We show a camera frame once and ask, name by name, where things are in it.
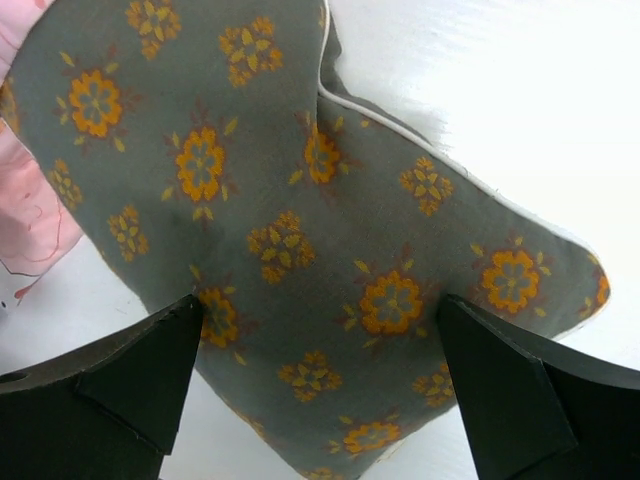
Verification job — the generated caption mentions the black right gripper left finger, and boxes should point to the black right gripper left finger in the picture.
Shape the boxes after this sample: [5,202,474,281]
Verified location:
[1,295,203,480]

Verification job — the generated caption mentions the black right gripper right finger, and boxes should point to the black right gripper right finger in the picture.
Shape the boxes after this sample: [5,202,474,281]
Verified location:
[438,295,639,480]

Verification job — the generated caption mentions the pink cartoon pillowcase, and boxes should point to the pink cartoon pillowcase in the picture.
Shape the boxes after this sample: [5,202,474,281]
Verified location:
[1,1,82,316]

